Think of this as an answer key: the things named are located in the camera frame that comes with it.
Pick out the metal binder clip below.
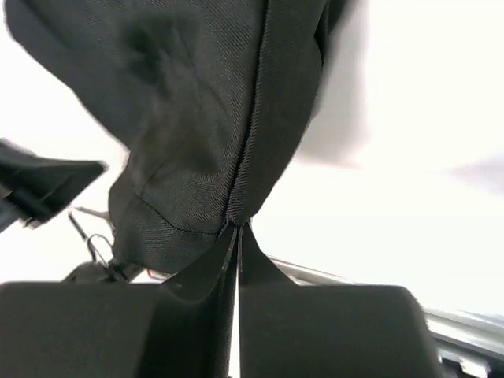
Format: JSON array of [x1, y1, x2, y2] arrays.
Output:
[[63, 206, 144, 284]]

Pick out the black skirt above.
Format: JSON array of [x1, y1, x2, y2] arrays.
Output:
[[5, 1, 347, 272]]

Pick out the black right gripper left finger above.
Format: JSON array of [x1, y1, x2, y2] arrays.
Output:
[[1, 228, 237, 377]]

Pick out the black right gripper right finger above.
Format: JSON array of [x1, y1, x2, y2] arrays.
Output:
[[238, 225, 443, 378]]

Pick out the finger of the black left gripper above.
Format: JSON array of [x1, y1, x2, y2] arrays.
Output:
[[1, 139, 107, 231]]

